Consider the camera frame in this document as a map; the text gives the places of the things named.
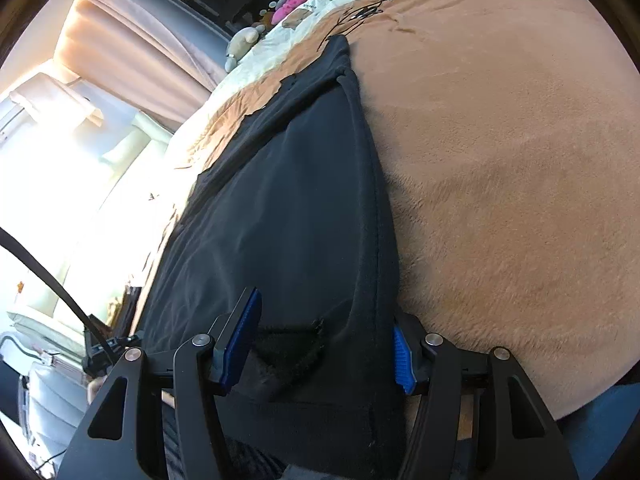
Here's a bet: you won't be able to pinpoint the orange blanket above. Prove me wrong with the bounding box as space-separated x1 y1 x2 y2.
172 0 633 421

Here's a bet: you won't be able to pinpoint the white hanging shirt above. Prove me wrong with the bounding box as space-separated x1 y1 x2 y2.
10 72 106 126

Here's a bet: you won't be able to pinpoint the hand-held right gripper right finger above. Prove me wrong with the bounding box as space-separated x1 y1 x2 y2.
392 312 581 480

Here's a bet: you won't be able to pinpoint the white side table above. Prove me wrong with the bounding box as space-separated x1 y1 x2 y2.
20 355 91 461

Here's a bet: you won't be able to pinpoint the black cables on bed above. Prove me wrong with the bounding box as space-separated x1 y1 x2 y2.
320 0 396 53

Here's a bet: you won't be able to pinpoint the cream padded headboard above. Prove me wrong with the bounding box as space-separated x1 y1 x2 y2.
0 72 201 341

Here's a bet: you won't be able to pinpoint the cream plush toy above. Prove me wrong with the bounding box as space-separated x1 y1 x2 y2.
225 25 263 73

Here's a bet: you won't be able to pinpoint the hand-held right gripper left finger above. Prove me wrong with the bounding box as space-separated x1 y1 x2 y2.
57 287 263 480

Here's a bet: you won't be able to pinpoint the pink curtain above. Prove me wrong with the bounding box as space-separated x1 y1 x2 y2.
52 0 226 128

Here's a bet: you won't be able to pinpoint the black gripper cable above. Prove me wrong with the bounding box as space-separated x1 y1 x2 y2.
0 227 118 361

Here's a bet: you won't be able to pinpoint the black long-sleeve shirt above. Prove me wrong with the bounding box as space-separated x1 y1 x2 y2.
135 34 408 476

